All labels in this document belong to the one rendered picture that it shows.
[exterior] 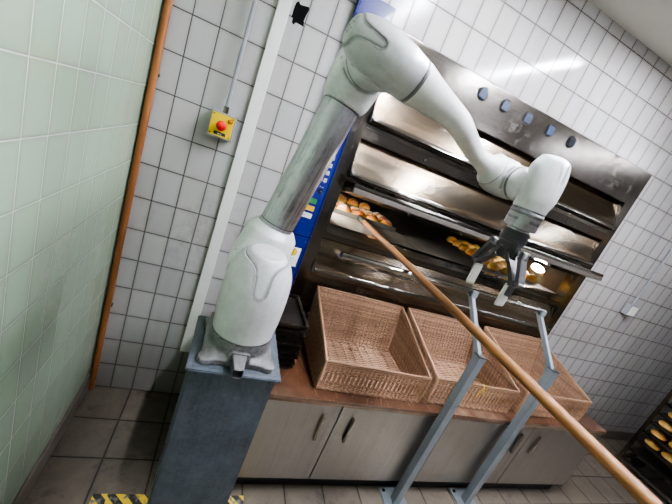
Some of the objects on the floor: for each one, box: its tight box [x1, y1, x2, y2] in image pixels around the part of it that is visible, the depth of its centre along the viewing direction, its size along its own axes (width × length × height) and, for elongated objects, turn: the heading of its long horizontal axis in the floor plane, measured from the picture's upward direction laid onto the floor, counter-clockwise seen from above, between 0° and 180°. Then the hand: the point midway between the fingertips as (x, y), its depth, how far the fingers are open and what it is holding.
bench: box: [211, 312, 607, 489], centre depth 199 cm, size 56×242×58 cm, turn 56°
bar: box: [339, 251, 560, 504], centre depth 166 cm, size 31×127×118 cm, turn 56°
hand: (484, 290), depth 103 cm, fingers open, 13 cm apart
